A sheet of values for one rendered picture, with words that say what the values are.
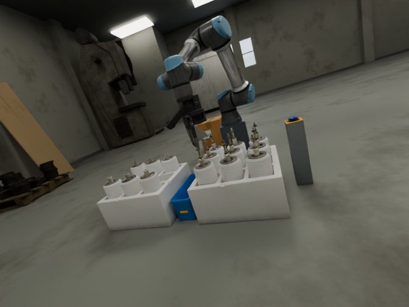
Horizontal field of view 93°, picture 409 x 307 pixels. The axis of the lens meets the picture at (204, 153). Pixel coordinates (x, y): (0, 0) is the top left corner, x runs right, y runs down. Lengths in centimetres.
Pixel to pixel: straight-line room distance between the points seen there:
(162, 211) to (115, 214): 28
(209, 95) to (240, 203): 641
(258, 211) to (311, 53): 838
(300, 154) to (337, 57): 842
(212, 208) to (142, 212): 37
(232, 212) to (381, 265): 46
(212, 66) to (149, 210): 643
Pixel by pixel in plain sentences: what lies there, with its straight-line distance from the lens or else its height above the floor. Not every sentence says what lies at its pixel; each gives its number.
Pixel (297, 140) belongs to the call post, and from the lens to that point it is 96.
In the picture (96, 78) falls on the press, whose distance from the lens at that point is 550.
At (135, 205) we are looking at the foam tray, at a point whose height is 14.
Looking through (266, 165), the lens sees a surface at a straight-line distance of 78.
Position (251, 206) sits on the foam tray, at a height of 7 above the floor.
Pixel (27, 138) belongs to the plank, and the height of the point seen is 76.
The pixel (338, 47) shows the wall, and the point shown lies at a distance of 934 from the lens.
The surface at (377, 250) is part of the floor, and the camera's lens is 76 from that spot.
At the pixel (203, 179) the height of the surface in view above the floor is 20.
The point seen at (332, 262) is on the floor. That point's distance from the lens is 71.
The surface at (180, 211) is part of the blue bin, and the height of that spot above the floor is 6.
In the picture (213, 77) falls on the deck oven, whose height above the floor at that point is 111.
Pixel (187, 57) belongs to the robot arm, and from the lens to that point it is 109.
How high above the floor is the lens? 52
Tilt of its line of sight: 15 degrees down
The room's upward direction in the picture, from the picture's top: 17 degrees counter-clockwise
